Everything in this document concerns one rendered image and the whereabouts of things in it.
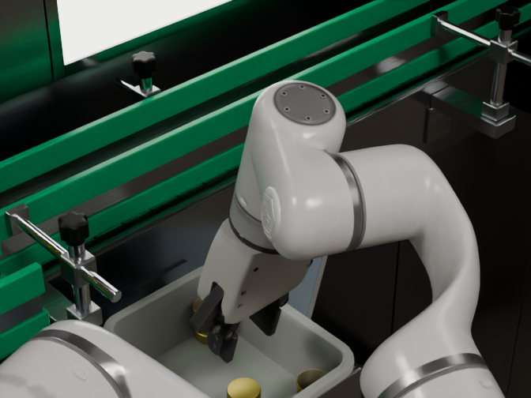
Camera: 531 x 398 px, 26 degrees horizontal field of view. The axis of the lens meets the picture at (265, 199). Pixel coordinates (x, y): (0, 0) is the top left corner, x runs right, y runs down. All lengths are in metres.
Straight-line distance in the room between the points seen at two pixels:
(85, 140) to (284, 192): 0.48
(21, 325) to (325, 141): 0.37
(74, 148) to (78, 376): 0.57
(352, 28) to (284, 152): 0.68
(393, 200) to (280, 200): 0.08
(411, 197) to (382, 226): 0.03
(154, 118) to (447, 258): 0.56
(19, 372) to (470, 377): 0.29
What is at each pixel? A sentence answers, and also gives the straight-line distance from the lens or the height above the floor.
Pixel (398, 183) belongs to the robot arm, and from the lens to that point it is 0.86.
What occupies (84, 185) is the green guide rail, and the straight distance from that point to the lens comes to 1.20.
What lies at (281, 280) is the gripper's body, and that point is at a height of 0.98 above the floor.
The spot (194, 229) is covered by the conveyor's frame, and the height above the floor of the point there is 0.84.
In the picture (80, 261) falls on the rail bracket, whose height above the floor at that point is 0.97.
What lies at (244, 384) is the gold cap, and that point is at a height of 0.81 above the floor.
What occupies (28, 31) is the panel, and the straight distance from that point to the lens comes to 1.29.
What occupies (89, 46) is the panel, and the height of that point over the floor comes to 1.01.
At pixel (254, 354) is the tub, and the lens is 1.26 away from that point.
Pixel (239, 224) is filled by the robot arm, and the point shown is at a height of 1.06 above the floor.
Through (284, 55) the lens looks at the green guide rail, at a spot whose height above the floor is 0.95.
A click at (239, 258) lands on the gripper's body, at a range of 0.97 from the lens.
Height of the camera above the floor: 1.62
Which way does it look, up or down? 35 degrees down
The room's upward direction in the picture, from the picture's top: straight up
